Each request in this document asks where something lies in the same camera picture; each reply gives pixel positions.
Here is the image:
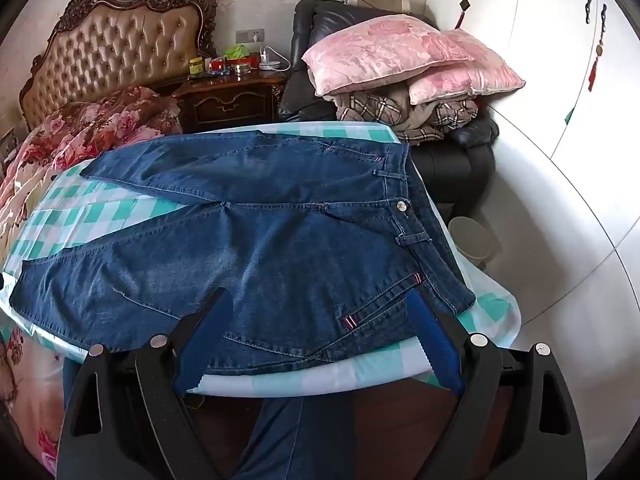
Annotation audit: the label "red floral quilt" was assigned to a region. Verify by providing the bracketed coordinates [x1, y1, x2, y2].
[0, 85, 183, 241]

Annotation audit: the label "small pink floral pillow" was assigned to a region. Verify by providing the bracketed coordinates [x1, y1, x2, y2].
[407, 30, 526, 106]

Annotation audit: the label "white power strip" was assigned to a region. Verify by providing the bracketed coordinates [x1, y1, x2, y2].
[257, 46, 291, 72]

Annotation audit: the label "green white checkered table cloth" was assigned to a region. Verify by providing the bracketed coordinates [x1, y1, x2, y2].
[0, 121, 521, 401]

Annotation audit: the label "dark wooden nightstand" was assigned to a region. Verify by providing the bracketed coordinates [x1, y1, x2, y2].
[172, 67, 291, 133]

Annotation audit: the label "floral bed sheet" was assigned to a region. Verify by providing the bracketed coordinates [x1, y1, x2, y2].
[0, 330, 68, 466]

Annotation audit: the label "large pink floral pillow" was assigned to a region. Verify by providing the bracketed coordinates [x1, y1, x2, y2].
[301, 15, 478, 97]

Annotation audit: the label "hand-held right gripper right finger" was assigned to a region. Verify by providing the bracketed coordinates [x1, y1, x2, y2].
[407, 291, 588, 480]

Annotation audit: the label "red tassel coin ornament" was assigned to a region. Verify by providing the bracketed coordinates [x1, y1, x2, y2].
[587, 30, 607, 93]

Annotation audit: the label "black leather armchair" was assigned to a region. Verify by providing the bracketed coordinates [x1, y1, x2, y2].
[277, 0, 501, 221]

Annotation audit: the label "tufted leather carved headboard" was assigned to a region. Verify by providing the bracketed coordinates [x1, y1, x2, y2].
[19, 0, 218, 131]

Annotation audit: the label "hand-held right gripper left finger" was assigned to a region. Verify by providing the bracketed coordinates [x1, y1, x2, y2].
[55, 287, 234, 480]

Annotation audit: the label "plaid blanket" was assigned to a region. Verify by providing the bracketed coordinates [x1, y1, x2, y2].
[335, 87, 481, 142]

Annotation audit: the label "white wardrobe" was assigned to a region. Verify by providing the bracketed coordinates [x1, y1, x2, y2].
[425, 0, 640, 311]

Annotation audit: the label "white waste bin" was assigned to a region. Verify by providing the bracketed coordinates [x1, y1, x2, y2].
[447, 216, 503, 268]

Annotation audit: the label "blue denim pants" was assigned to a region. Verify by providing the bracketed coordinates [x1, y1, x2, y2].
[9, 130, 477, 376]

